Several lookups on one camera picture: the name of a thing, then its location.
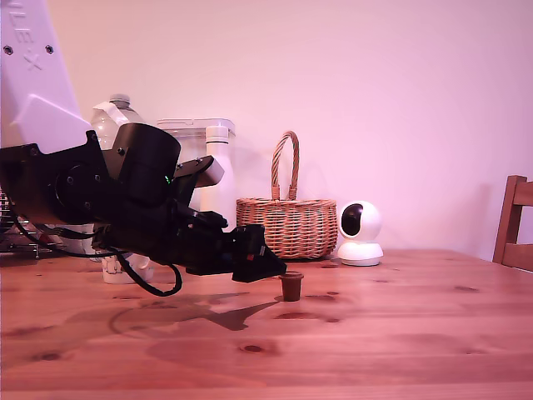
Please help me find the brown coffee capsule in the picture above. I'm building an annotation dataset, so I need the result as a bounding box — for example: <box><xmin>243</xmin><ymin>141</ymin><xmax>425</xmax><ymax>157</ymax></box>
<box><xmin>278</xmin><ymin>271</ymin><xmax>306</xmax><ymax>303</ymax></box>

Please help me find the woven wicker basket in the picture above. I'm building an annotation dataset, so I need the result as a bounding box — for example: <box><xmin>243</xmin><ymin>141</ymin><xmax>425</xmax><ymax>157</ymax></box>
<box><xmin>236</xmin><ymin>130</ymin><xmax>339</xmax><ymax>261</ymax></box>

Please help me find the white bottle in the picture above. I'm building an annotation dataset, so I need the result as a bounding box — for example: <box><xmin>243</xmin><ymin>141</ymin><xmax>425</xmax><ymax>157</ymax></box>
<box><xmin>189</xmin><ymin>124</ymin><xmax>237</xmax><ymax>223</ymax></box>

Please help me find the white printed mug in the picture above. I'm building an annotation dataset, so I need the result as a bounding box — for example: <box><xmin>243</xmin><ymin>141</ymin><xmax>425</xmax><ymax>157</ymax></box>
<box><xmin>101</xmin><ymin>249</ymin><xmax>156</xmax><ymax>286</ymax></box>

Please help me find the clear lidded storage jar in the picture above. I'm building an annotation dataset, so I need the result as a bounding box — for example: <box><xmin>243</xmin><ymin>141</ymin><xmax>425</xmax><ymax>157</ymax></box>
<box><xmin>157</xmin><ymin>117</ymin><xmax>237</xmax><ymax>213</ymax></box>

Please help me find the large clear water bottle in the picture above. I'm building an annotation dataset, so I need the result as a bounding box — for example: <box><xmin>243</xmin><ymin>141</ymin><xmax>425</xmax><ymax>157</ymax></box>
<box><xmin>89</xmin><ymin>93</ymin><xmax>147</xmax><ymax>152</ymax></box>

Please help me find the wooden chair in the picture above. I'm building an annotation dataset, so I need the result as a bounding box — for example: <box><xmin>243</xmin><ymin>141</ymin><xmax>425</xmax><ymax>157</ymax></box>
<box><xmin>491</xmin><ymin>174</ymin><xmax>533</xmax><ymax>273</ymax></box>

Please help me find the black cable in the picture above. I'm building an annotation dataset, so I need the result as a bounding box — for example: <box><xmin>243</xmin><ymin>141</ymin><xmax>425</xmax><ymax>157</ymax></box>
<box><xmin>11</xmin><ymin>219</ymin><xmax>122</xmax><ymax>258</ymax></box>
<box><xmin>108</xmin><ymin>245</ymin><xmax>185</xmax><ymax>298</ymax></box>

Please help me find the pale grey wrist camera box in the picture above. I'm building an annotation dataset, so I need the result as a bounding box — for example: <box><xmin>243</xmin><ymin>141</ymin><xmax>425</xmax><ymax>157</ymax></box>
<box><xmin>174</xmin><ymin>155</ymin><xmax>228</xmax><ymax>189</ymax></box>

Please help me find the small white round camera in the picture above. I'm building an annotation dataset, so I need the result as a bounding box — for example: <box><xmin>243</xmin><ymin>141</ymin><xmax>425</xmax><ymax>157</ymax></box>
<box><xmin>336</xmin><ymin>200</ymin><xmax>386</xmax><ymax>268</ymax></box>

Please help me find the metal wire rack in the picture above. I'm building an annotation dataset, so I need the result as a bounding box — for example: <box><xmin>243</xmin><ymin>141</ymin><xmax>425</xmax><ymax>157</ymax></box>
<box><xmin>0</xmin><ymin>186</ymin><xmax>43</xmax><ymax>260</ymax></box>

